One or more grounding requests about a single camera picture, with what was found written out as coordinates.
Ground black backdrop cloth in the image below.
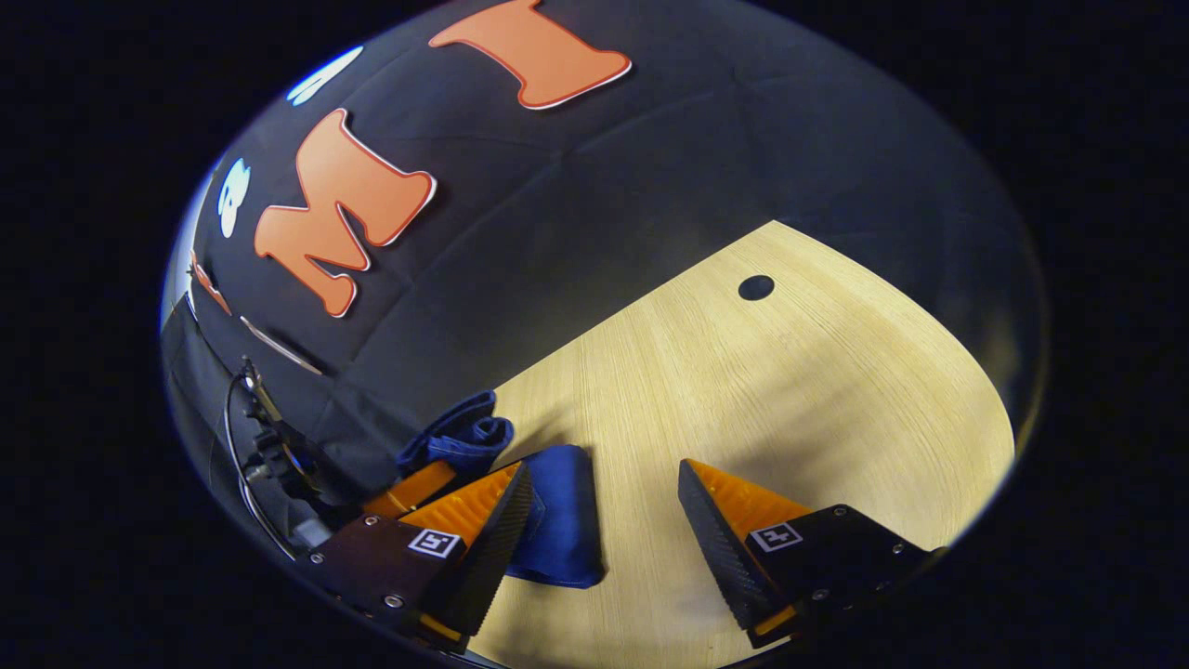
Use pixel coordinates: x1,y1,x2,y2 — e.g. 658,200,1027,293
163,0,1046,558

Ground thin black cable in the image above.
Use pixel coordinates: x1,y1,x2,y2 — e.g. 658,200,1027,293
223,372,298,560

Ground blue denim jeans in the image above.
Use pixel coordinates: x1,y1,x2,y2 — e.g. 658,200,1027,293
395,390,607,591

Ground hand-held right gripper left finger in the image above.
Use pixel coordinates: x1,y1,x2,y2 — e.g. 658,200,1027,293
295,461,535,654

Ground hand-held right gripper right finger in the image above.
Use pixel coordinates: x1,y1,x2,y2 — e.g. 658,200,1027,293
676,458,944,651

